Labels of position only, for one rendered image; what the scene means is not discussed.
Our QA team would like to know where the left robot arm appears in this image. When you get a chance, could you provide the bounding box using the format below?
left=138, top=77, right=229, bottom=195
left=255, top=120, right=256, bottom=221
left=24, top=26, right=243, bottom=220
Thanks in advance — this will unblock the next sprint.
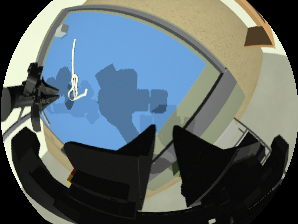
left=1, top=62, right=40, bottom=122

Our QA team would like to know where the blue mat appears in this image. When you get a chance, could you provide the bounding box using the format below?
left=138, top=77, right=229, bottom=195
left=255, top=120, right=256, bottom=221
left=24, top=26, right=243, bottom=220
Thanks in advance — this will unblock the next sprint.
left=40, top=12, right=206, bottom=150

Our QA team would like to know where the white rope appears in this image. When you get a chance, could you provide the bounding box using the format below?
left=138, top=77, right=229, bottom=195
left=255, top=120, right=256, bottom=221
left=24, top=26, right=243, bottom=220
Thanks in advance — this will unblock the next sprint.
left=68, top=39, right=88, bottom=101

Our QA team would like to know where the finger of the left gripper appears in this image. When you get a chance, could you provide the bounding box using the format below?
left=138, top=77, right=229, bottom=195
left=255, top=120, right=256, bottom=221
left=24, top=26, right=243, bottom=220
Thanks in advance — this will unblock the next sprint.
left=40, top=76, right=59, bottom=94
left=40, top=92, right=60, bottom=114

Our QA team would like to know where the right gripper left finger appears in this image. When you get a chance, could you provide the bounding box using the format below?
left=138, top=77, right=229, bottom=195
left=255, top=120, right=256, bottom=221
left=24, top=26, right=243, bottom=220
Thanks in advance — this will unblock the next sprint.
left=64, top=124, right=156, bottom=211

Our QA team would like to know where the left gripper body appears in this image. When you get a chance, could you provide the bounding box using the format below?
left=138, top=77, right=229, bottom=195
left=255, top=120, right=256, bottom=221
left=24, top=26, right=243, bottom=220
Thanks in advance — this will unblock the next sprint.
left=17, top=66, right=43, bottom=132

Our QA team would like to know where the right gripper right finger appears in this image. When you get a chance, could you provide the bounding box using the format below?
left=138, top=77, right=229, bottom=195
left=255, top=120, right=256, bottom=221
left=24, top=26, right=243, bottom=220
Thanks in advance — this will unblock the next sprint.
left=172, top=125, right=261, bottom=208

